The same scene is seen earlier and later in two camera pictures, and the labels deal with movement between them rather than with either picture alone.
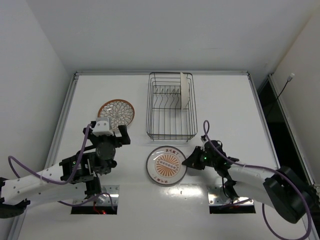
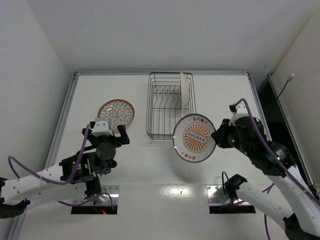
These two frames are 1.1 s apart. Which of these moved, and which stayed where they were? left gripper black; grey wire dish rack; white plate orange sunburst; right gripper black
Moved: right gripper black; white plate orange sunburst
Stayed: grey wire dish rack; left gripper black
